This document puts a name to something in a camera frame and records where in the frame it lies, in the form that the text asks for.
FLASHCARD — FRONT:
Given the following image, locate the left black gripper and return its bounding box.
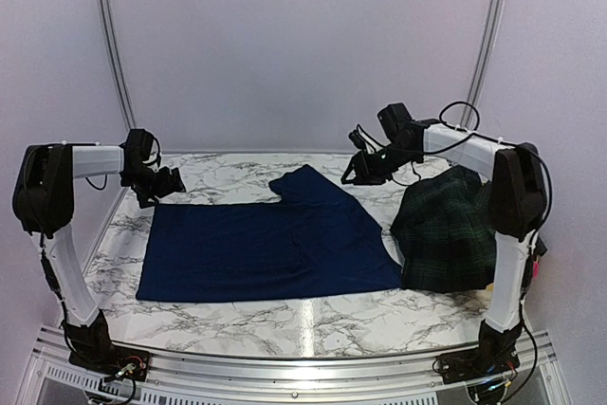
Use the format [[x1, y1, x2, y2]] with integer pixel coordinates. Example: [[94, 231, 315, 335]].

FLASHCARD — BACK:
[[120, 165, 184, 208]]

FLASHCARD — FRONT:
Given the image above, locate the navy blue t-shirt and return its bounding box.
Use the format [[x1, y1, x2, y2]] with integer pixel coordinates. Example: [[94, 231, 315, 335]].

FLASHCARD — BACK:
[[136, 165, 400, 304]]

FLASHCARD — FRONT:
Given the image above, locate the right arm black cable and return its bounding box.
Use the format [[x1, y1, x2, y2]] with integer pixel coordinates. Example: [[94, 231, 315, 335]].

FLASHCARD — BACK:
[[438, 101, 554, 235]]

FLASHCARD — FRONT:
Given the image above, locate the right aluminium frame post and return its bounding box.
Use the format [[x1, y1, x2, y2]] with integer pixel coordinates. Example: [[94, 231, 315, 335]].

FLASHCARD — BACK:
[[461, 0, 505, 127]]

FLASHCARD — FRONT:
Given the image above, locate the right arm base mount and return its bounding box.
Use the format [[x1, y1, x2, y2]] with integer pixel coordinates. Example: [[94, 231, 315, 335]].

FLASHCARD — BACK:
[[432, 348, 520, 384]]

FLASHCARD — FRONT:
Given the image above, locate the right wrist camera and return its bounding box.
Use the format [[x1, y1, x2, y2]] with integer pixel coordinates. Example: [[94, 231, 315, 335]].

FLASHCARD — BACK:
[[377, 102, 413, 141]]

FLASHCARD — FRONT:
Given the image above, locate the left aluminium frame post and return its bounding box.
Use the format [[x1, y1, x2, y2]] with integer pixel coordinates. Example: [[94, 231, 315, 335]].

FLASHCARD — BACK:
[[97, 0, 138, 133]]

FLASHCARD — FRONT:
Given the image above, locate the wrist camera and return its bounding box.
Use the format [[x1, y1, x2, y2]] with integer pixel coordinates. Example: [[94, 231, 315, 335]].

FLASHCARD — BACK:
[[120, 129, 161, 166], [377, 102, 413, 141]]

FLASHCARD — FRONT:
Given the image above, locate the dark green plaid garment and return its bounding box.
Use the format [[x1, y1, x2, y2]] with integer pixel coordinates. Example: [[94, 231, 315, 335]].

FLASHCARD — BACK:
[[390, 166, 496, 293]]

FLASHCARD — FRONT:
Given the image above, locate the front aluminium rail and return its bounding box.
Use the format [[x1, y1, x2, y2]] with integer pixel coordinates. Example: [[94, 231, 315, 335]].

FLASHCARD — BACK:
[[15, 326, 572, 404]]

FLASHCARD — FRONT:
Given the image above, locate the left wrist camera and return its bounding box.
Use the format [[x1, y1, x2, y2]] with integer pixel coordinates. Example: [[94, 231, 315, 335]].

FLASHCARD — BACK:
[[120, 129, 161, 166]]

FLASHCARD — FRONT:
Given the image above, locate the aluminium frame post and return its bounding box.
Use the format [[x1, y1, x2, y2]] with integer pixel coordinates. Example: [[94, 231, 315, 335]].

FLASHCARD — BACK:
[[461, 0, 505, 127], [97, 0, 138, 133]]

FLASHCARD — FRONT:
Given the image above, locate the pink garment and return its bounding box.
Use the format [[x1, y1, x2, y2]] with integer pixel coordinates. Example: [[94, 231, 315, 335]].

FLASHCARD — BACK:
[[532, 258, 541, 279]]

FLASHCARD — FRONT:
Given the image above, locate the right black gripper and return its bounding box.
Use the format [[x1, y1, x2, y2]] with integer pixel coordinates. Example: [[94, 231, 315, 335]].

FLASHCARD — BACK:
[[341, 141, 420, 185]]

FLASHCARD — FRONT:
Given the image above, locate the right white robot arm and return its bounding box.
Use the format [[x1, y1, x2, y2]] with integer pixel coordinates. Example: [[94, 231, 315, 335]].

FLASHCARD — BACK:
[[341, 120, 551, 375]]

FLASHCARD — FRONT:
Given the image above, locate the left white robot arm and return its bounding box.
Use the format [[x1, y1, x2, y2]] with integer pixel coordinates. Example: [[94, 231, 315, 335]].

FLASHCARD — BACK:
[[12, 130, 186, 372]]

